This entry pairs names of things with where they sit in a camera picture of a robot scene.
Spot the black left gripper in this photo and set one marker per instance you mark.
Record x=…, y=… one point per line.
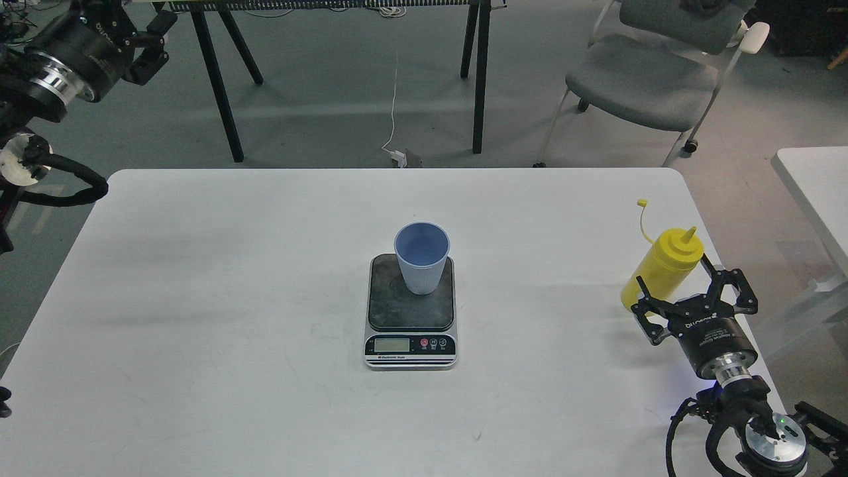
x=85, y=57

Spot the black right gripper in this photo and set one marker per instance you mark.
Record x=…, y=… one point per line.
x=715, y=341

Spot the yellow squeeze bottle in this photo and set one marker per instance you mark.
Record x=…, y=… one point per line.
x=669, y=260

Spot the blue plastic cup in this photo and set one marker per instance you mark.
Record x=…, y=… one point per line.
x=422, y=250

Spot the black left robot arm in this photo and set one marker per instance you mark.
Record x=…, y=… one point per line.
x=128, y=128

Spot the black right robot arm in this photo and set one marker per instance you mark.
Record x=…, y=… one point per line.
x=771, y=443

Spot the digital kitchen scale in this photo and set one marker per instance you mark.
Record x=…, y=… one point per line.
x=404, y=331

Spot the white side table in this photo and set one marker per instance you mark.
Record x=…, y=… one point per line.
x=816, y=178

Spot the grey office chair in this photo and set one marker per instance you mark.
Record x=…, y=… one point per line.
x=653, y=87

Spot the black trestle table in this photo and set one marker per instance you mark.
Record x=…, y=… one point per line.
x=337, y=88

